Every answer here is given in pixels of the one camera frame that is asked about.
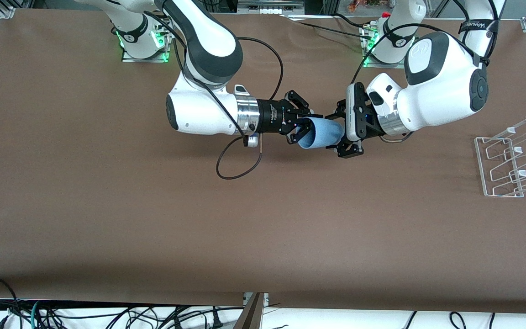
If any blue plastic cup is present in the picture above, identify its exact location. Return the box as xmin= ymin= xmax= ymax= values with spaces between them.
xmin=297 ymin=117 xmax=345 ymax=149

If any brown table cover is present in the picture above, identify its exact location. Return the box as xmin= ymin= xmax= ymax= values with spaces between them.
xmin=0 ymin=8 xmax=526 ymax=315

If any white power strip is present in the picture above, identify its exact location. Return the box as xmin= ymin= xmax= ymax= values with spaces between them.
xmin=238 ymin=0 xmax=305 ymax=16

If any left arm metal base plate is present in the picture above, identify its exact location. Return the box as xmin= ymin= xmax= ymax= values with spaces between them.
xmin=360 ymin=25 xmax=411 ymax=69

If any black base cable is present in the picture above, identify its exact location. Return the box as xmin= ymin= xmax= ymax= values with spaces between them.
xmin=334 ymin=13 xmax=375 ymax=29
xmin=297 ymin=21 xmax=371 ymax=40

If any white wire cup rack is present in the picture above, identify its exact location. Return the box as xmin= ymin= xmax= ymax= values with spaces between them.
xmin=474 ymin=115 xmax=526 ymax=198

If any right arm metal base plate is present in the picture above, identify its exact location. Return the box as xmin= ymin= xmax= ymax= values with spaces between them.
xmin=121 ymin=25 xmax=173 ymax=64

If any teal cable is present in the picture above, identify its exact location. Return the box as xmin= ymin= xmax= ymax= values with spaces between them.
xmin=29 ymin=301 xmax=45 ymax=329

